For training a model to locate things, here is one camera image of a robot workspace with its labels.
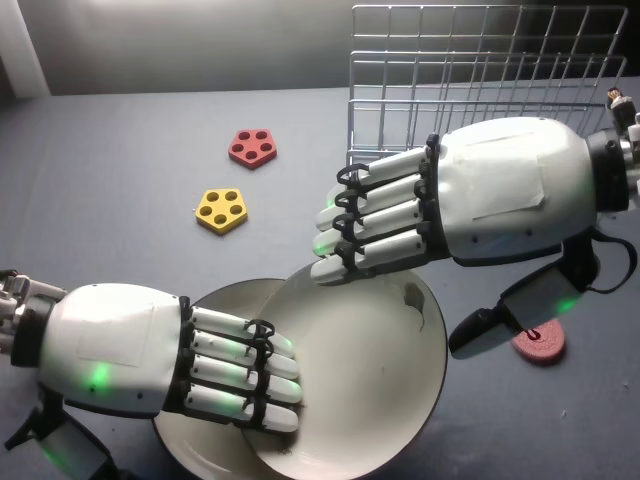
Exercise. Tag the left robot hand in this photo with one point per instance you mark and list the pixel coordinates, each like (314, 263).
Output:
(115, 340)

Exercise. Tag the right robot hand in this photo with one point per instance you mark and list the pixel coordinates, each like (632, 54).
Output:
(500, 190)

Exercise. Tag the white plate two ginkgo leaves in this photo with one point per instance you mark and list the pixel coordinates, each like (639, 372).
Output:
(360, 370)

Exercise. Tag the white bowl with black rim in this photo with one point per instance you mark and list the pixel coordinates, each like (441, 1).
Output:
(225, 297)

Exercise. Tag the grey table cloth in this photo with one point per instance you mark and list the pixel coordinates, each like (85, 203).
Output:
(125, 225)

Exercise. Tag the yellow pentagon block with holes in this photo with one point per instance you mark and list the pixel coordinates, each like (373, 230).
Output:
(208, 215)

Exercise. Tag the pink round sandwich cookie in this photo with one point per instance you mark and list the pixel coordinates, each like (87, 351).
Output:
(547, 347)

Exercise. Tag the red pentagon block with holes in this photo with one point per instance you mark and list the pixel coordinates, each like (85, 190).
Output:
(251, 155)

